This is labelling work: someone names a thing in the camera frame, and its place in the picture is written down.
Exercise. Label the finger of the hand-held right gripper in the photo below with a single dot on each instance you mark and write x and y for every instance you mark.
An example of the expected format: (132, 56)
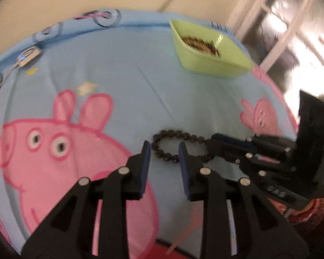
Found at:
(232, 141)
(221, 153)

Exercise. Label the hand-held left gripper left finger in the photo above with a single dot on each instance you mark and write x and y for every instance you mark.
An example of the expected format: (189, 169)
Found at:
(145, 164)

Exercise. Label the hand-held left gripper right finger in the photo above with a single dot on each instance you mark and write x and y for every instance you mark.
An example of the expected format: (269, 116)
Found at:
(184, 167)

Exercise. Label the green plastic tray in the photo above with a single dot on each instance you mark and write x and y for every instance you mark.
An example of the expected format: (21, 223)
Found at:
(205, 62)

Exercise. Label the red pink clothing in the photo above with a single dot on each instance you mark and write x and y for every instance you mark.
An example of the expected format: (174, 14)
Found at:
(313, 215)

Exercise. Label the blue cartoon pig blanket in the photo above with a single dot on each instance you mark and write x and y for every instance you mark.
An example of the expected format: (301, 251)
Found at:
(118, 81)

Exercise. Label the white-framed window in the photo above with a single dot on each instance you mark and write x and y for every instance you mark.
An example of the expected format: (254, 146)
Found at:
(286, 19)

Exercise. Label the white charger device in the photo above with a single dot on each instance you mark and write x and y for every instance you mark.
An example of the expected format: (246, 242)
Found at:
(29, 57)

